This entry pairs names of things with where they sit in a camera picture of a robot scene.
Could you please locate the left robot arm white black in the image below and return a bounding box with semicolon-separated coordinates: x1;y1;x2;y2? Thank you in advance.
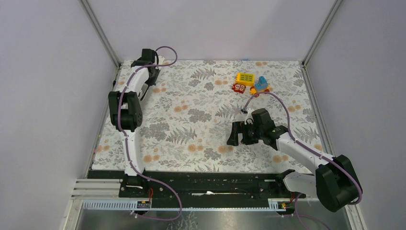
108;48;161;197

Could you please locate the blue yellow toy car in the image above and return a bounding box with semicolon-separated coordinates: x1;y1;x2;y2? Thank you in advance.
249;76;270;95

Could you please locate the right aluminium frame post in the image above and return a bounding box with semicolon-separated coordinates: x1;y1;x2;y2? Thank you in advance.
302;0;344;67

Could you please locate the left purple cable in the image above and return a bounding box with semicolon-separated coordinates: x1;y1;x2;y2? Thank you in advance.
116;46;183;222

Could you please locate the left aluminium frame post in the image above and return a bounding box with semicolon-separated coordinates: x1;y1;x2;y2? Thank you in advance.
79;0;121;68

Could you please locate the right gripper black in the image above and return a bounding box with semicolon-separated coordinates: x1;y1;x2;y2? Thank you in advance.
226;121;263;146

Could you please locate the red toy block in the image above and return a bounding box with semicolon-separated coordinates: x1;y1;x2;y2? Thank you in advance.
232;83;246;94

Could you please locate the grey cloth napkin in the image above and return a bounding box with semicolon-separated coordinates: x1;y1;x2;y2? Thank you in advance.
138;83;149;101

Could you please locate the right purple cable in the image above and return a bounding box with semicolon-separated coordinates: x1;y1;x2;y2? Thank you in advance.
241;92;363;230

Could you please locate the aluminium frame post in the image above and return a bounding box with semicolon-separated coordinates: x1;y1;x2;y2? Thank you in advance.
79;0;121;68
302;0;344;67

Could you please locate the white slotted cable duct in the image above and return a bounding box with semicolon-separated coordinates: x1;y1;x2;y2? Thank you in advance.
82;200;287;212

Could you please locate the floral tablecloth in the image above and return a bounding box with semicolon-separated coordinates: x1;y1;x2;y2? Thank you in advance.
92;59;330;175

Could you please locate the yellow toy brick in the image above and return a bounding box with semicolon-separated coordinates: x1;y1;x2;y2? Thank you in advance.
236;73;255;87

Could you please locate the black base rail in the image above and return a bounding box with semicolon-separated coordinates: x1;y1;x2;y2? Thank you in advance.
88;169;299;208

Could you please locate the purple cable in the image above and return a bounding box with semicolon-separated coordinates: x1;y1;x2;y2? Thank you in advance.
241;92;363;230
116;46;183;222

